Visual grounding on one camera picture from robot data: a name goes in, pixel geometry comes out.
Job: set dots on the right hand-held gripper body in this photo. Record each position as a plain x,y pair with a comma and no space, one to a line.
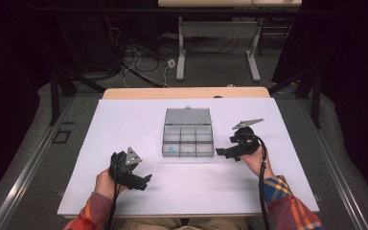
247,143

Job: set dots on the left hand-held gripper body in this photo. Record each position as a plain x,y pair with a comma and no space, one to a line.
123,169

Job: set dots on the clear plastic compartment box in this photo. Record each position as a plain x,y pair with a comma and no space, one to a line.
188,140

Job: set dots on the small blue star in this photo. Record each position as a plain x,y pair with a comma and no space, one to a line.
172,149

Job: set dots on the person's right hand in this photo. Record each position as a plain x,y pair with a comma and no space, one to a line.
257,163

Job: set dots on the person's left hand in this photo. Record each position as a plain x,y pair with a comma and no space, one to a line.
103,185

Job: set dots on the person's khaki trousers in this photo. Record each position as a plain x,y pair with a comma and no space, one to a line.
153,225

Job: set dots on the white table sheet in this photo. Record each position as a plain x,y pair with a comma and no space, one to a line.
188,188

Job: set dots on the small white plug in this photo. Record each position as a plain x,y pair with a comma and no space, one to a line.
231,85

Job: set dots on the light wooden table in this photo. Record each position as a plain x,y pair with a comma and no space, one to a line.
185,93

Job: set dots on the black metal stand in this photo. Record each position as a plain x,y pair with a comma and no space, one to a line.
54,102
315,105

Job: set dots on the white power adapter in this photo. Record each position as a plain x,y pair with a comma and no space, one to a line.
171,63

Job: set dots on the white-legged desk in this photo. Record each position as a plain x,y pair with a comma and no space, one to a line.
181,48

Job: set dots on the black horizontal bar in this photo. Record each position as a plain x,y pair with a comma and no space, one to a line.
108,11

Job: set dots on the aluminium floor rail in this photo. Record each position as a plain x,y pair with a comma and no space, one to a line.
335,166
28,166

